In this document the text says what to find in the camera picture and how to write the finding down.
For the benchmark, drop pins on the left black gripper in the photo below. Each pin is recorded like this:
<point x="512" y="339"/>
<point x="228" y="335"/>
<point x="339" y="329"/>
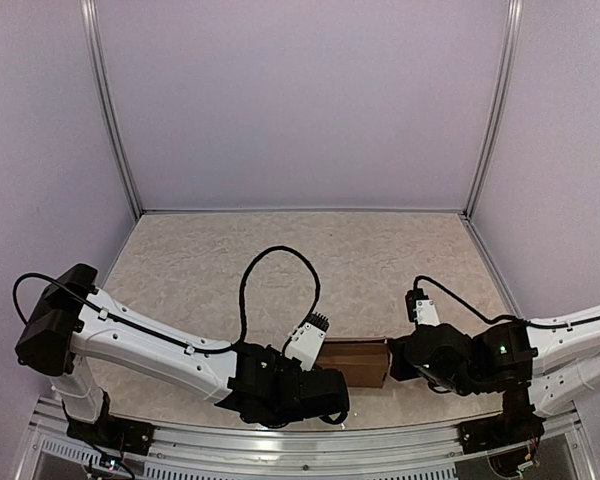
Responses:
<point x="272" y="352"/>

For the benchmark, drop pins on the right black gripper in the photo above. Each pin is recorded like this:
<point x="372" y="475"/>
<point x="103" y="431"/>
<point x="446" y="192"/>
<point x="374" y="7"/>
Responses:
<point x="402" y="370"/>

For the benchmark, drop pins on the brown cardboard box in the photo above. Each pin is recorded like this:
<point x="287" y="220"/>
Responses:
<point x="364" y="362"/>

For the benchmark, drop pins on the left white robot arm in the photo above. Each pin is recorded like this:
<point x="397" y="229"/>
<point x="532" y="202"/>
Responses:
<point x="74" y="321"/>

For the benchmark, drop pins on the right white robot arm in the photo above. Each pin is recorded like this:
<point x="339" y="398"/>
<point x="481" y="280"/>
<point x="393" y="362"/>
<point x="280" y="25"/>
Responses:
<point x="550" y="361"/>

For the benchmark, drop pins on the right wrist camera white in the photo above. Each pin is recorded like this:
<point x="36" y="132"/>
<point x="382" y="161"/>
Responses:
<point x="421" y="310"/>

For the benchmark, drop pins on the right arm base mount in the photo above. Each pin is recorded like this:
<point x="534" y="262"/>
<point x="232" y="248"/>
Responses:
<point x="515" y="424"/>

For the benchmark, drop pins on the front aluminium frame rail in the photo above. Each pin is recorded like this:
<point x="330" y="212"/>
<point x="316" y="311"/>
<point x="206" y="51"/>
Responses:
<point x="179" y="451"/>

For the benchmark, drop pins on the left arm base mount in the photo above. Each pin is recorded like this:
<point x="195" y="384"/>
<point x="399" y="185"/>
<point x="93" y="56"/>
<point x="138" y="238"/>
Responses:
<point x="120" y="434"/>

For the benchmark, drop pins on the right aluminium frame post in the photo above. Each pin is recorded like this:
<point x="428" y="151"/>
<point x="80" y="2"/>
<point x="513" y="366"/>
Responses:
<point x="497" y="106"/>

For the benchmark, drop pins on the aluminium frame post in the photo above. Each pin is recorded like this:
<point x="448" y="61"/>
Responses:
<point x="497" y="106"/>
<point x="97" y="60"/>

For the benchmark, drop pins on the left aluminium frame post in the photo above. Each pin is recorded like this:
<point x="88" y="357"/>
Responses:
<point x="97" y="60"/>

